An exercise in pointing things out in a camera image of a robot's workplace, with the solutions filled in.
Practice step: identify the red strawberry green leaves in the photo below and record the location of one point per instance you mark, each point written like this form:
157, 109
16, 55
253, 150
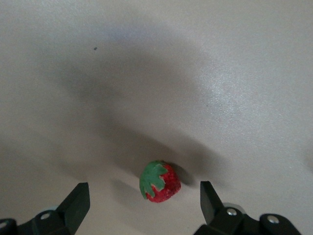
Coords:
168, 183

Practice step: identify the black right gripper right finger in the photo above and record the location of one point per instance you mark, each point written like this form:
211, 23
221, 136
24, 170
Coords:
212, 208

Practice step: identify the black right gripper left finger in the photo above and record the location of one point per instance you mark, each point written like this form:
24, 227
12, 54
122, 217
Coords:
71, 213

